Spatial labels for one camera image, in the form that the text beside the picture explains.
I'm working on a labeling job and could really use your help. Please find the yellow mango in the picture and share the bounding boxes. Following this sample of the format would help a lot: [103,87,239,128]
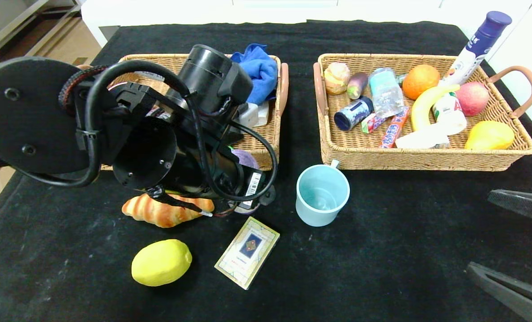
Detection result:
[464,121,515,150]

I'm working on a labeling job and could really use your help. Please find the toy burger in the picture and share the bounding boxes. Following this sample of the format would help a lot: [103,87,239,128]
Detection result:
[324,62,351,95]

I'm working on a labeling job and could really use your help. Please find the small white box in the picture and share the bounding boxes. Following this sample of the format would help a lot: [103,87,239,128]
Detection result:
[395,123,451,149]

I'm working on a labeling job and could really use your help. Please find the blue can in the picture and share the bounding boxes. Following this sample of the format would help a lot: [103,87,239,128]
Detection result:
[334,96,375,131]

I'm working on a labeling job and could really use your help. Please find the orange candy roll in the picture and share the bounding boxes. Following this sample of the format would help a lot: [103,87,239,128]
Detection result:
[380,106,410,149]

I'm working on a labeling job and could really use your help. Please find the teal plastic cup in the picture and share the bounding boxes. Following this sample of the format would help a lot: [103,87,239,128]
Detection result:
[295,160,350,227]

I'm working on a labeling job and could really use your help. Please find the yellow banana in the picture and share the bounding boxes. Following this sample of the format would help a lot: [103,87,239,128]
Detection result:
[410,83,460,132]

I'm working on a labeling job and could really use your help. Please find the red peach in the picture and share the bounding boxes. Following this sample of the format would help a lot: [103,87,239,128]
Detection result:
[455,81,489,117]

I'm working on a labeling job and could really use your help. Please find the black table cloth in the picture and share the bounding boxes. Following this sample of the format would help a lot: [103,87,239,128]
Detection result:
[0,20,532,322]

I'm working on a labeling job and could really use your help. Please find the white yogurt bottle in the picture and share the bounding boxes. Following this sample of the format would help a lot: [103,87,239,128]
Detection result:
[432,91,467,136]

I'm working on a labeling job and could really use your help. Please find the blue cloth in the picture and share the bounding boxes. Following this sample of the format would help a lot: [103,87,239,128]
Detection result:
[230,43,279,106]

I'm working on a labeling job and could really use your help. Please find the red white candy pack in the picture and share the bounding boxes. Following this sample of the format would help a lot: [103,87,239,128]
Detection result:
[361,113,385,134]

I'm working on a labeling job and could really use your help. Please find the clear water bottle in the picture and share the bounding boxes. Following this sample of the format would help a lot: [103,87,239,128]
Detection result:
[368,68,405,119]

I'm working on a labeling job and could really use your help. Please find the croissant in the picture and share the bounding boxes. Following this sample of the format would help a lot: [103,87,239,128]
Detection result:
[122,192,215,229]

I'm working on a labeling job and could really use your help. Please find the orange fruit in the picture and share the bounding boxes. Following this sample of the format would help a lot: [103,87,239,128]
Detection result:
[402,64,440,101]

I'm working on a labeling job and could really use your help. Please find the beige shelf frame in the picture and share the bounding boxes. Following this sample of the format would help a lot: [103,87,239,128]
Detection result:
[0,0,84,56]

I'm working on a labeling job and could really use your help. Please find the white spray bottle purple cap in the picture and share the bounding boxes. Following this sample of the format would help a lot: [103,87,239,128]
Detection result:
[440,11,512,87]

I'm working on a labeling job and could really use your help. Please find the playing card box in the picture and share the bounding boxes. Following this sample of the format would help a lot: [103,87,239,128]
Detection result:
[214,216,281,290]

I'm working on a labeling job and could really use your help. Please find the black camera cable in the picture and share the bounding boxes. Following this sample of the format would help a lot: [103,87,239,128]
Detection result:
[13,59,279,203]

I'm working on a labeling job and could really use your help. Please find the purple eggplant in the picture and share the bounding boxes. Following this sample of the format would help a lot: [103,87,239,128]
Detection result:
[347,72,370,100]

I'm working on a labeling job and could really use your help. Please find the yellow lemon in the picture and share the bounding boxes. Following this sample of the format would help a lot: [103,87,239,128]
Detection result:
[131,239,193,287]

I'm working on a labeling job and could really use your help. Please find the wicker basket brown handles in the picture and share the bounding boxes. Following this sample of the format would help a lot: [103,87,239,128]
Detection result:
[76,54,289,172]
[313,53,532,172]

